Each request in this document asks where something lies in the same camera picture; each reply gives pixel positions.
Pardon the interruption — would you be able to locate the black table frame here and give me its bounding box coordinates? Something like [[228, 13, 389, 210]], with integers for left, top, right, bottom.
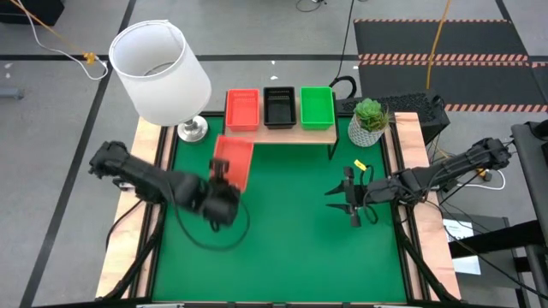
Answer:
[[128, 110, 433, 308]]

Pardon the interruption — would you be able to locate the wooden table side board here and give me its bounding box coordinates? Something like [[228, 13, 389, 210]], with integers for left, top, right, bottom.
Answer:
[[94, 115, 175, 300], [392, 111, 463, 301]]

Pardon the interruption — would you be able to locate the black hazard-striped floor mat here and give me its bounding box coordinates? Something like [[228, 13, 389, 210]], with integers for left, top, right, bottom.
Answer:
[[358, 59, 548, 113], [353, 18, 530, 62]]

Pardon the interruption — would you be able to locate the black box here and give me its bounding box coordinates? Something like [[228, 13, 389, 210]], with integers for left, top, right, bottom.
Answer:
[[0, 0, 66, 27]]

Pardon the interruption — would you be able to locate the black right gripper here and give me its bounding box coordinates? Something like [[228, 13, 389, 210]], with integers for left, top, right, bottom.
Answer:
[[324, 166, 402, 228]]

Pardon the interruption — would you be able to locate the green plastic basket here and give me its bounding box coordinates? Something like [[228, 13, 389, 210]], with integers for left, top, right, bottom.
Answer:
[[299, 86, 336, 131]]

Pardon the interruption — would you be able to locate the black plastic basket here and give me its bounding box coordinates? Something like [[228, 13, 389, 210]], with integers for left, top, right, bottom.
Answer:
[[262, 86, 298, 130]]

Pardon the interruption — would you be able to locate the black keyboard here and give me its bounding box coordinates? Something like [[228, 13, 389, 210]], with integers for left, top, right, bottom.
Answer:
[[335, 91, 451, 146]]

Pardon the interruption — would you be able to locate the grey floor object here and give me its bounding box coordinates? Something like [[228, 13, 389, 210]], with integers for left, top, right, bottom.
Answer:
[[0, 86, 26, 101]]

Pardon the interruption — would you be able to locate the potted plant in patterned pot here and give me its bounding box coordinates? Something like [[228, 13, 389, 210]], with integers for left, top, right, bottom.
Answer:
[[347, 98, 391, 148]]

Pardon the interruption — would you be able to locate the white floor cable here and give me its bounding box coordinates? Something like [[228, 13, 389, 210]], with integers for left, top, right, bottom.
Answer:
[[15, 0, 110, 82]]

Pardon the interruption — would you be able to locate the black cart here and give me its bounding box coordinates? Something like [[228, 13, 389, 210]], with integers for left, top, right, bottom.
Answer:
[[511, 121, 548, 308]]

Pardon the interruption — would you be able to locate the orange rope with yellow connector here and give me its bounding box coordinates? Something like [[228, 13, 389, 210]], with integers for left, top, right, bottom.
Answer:
[[8, 0, 98, 66]]

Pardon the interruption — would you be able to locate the black metal beam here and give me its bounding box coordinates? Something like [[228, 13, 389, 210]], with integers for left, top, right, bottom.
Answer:
[[449, 220, 548, 258]]

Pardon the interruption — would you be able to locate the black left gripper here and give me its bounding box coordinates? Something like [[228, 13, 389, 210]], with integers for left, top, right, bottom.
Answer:
[[200, 158, 241, 228]]

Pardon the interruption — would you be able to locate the red plastic basket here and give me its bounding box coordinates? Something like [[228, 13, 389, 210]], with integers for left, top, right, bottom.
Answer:
[[211, 134, 255, 193], [225, 88, 261, 133]]

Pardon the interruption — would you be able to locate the black floor cable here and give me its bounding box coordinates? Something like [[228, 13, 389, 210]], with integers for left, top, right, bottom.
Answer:
[[328, 0, 359, 100]]

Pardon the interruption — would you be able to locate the wooden shelf with black frame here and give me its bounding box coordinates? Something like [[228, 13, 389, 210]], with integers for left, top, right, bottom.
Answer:
[[223, 90, 340, 162]]

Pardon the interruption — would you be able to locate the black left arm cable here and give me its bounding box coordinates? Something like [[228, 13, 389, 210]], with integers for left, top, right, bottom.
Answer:
[[169, 183, 253, 252]]

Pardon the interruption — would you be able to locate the white power cable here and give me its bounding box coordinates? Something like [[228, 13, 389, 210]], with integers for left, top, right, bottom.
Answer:
[[456, 169, 507, 192]]

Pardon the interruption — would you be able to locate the white paper sheet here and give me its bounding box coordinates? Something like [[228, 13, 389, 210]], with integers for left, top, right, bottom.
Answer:
[[443, 217, 484, 275]]

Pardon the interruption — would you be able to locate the yellow hanging cable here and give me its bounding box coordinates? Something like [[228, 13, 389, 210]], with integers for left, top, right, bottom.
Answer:
[[425, 0, 453, 91]]

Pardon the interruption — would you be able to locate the white lamp shade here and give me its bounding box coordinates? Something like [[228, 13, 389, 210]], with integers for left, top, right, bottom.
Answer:
[[108, 19, 213, 144]]

